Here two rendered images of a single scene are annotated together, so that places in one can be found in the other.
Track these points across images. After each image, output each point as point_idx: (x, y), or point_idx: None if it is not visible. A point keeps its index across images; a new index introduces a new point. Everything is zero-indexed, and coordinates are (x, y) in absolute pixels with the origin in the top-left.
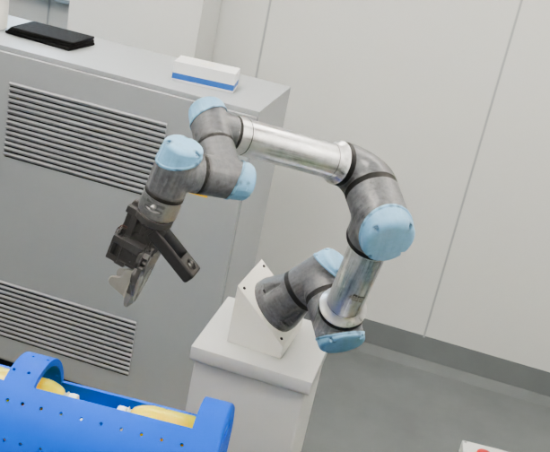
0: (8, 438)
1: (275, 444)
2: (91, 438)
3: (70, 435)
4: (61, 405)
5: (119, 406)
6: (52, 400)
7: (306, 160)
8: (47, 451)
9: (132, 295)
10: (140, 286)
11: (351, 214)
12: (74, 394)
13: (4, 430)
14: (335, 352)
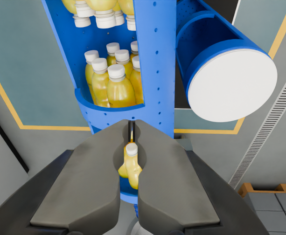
0: (173, 91)
1: None
2: (166, 30)
3: (168, 51)
4: (152, 76)
5: (104, 26)
6: (150, 86)
7: None
8: (174, 60)
9: (190, 151)
10: (115, 153)
11: None
12: (112, 73)
13: (171, 97)
14: None
